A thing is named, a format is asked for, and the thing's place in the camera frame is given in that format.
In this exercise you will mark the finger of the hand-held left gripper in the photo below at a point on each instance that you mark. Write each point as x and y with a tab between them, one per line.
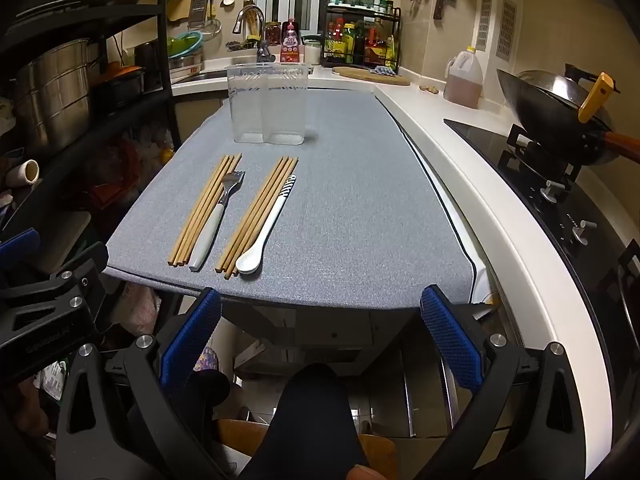
75	280
20	244

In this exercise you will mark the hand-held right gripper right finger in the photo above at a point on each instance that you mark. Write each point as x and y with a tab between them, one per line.
450	340

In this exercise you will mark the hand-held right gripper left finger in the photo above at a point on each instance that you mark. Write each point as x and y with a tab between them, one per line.
192	332

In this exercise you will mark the white paper roll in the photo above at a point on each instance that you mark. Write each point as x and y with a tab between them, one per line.
25	172

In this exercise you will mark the person's leg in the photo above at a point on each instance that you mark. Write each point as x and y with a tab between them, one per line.
310	425

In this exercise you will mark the large steel pot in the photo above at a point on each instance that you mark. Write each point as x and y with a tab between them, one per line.
50	95

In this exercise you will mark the metal stove knob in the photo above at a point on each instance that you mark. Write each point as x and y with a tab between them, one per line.
551	191
582	232

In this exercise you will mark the grey table mat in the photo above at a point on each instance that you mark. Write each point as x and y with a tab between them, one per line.
340	200

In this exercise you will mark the orange clay pot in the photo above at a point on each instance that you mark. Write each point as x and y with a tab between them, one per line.
120	82

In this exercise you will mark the black gas stove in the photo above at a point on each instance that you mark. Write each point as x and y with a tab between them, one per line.
500	145

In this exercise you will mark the black storage shelf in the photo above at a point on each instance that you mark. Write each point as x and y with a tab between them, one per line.
165	60

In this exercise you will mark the steel kitchen sink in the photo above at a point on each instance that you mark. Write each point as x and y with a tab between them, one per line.
200	76

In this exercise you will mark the piece of ginger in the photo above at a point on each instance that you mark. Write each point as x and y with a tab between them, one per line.
430	89

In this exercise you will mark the steel wok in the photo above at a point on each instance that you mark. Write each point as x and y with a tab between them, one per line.
545	100

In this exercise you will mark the green and blue bowls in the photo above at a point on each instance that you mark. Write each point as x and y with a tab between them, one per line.
185	44

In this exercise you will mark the plastic cooking oil jug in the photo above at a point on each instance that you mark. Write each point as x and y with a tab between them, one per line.
462	80

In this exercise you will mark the round wooden cutting board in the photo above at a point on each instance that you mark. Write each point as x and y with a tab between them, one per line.
370	77

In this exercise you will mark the blue dish cloth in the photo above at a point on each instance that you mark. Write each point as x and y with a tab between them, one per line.
385	70

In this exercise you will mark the hanging wooden board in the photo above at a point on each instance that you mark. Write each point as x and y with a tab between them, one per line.
177	5

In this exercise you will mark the metal grater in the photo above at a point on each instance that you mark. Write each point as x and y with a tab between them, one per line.
198	10

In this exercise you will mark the red label oil bottle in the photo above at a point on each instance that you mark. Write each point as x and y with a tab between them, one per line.
375	45

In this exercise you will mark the white jar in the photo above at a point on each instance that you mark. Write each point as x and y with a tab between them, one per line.
312	52

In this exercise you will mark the black spice rack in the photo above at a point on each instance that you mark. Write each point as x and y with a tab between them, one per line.
397	40

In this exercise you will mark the pink dish soap bottle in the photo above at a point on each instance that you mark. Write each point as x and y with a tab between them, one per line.
291	42

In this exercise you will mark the red chili jar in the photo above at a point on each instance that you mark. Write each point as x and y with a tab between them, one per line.
273	34

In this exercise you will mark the chrome kitchen faucet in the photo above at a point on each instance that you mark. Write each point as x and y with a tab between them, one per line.
252	17

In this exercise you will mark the red cap sauce bottle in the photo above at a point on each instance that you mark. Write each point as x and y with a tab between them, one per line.
339	40

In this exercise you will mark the grey wall vent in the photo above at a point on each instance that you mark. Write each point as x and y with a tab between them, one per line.
484	20
506	27

